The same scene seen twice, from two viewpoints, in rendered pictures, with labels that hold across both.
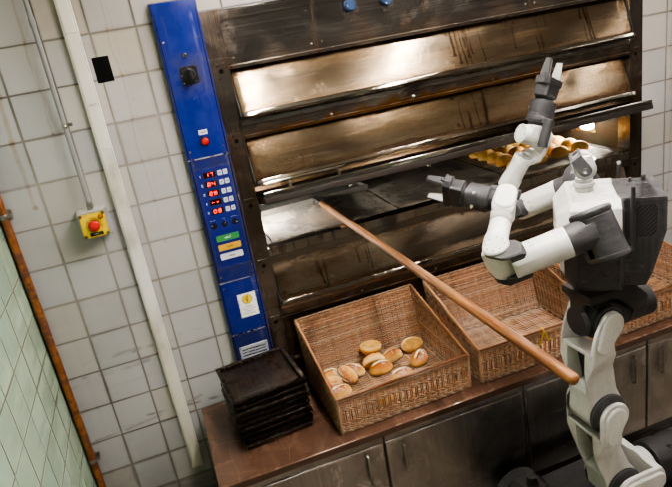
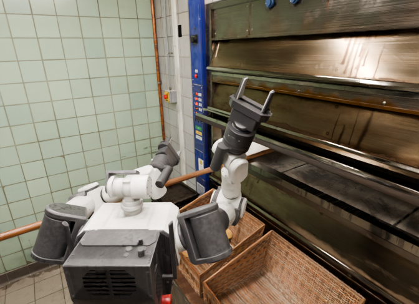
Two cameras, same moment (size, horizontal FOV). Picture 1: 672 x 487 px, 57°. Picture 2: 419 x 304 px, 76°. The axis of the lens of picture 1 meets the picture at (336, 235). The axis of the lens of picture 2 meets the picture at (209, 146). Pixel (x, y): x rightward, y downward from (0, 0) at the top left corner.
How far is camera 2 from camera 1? 2.32 m
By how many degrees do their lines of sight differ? 68
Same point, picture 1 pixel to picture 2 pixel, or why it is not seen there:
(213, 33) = (208, 17)
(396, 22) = (300, 20)
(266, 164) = (216, 100)
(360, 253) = (249, 181)
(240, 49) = (218, 29)
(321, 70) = (248, 51)
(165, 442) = not seen: hidden behind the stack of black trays
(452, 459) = not seen: outside the picture
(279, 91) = (226, 58)
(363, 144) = not seen: hidden behind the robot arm
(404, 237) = (274, 193)
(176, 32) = (193, 15)
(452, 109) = (331, 117)
